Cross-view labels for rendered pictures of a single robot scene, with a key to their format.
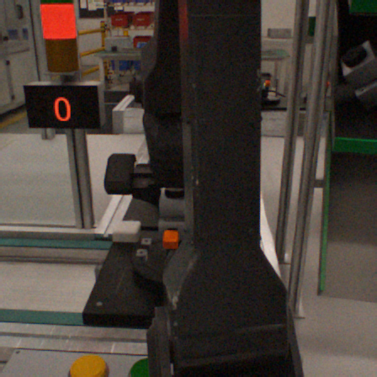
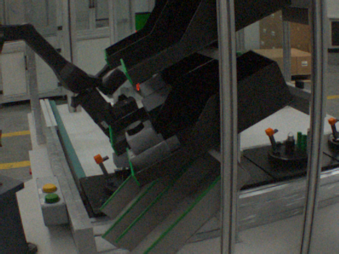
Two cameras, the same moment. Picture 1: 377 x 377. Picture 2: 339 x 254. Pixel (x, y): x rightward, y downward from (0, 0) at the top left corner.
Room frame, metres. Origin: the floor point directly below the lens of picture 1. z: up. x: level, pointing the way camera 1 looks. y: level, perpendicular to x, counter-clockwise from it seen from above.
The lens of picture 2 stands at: (0.26, -1.11, 1.50)
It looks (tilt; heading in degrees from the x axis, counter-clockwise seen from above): 18 degrees down; 68
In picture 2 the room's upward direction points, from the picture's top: 3 degrees counter-clockwise
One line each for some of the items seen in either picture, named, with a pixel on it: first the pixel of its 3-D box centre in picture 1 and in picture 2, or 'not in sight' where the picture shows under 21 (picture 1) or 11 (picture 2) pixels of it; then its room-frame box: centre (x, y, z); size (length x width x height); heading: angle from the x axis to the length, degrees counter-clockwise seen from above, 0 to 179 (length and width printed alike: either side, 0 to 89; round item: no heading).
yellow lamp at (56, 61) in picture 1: (61, 54); not in sight; (0.71, 0.20, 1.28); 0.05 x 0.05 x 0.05
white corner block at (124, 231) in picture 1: (127, 236); not in sight; (0.69, 0.11, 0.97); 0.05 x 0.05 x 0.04; 87
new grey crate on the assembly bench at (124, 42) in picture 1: (119, 44); not in sight; (6.25, 0.97, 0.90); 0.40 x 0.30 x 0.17; 175
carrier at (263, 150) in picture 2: not in sight; (290, 144); (1.08, -0.01, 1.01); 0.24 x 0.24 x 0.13; 87
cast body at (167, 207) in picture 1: (175, 206); (129, 150); (0.59, 0.02, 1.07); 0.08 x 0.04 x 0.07; 177
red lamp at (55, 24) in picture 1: (58, 21); not in sight; (0.71, 0.20, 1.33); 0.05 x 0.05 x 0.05
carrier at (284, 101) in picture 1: (264, 92); not in sight; (1.90, -0.34, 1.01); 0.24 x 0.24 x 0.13; 87
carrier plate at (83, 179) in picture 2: (176, 272); (129, 190); (0.58, 0.02, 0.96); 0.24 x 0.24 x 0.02; 87
